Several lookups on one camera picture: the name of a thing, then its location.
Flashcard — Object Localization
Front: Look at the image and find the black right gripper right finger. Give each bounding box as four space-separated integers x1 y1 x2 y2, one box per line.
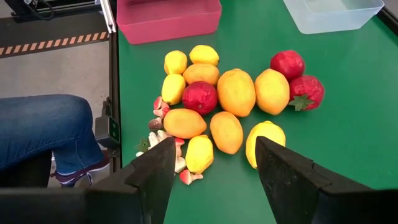
255 136 398 224

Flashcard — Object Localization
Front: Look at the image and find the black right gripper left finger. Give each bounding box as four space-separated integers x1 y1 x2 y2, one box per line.
0 136 177 224

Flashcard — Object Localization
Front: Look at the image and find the small red pepper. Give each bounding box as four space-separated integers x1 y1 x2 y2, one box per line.
174 137 186 158

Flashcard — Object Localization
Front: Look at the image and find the yellow lemon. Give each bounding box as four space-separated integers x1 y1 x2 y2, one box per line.
188 44 220 67
245 120 287 170
164 50 188 75
185 134 215 175
160 73 187 106

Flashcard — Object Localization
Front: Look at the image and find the brown cap mushroom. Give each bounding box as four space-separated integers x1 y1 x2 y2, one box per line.
147 117 164 132

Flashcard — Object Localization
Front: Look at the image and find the peach-coloured toy piece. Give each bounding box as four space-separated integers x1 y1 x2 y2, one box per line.
153 105 171 119

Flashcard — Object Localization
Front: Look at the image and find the red strawberry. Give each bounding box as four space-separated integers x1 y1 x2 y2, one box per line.
182 81 218 116
288 74 325 112
269 49 306 82

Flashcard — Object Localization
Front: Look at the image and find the large orange oval fruit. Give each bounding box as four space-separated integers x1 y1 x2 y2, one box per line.
216 68 257 118

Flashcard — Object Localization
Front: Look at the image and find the red cap mushroom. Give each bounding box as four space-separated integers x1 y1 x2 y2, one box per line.
179 169 204 186

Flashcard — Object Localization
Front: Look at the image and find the green plastic leaf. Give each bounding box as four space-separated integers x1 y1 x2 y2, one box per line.
136 138 152 153

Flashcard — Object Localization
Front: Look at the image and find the person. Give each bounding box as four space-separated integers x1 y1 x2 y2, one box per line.
0 94 110 188

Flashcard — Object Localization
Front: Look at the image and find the pink plastic bin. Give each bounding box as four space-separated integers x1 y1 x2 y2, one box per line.
116 0 223 45

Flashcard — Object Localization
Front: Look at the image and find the clear plastic bin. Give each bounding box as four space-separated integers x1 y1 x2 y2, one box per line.
282 0 386 35

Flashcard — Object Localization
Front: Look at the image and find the black hazard-striped floor mat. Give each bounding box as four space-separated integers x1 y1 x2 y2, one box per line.
0 12 110 58

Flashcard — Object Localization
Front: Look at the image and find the black table-level camera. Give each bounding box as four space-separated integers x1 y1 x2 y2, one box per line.
95 98 121 149

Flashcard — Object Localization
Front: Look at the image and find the silver frame bracket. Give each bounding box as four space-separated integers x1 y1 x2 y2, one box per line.
98 0 117 34

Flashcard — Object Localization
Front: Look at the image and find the black camera frame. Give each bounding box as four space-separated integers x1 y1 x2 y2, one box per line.
4 0 103 21

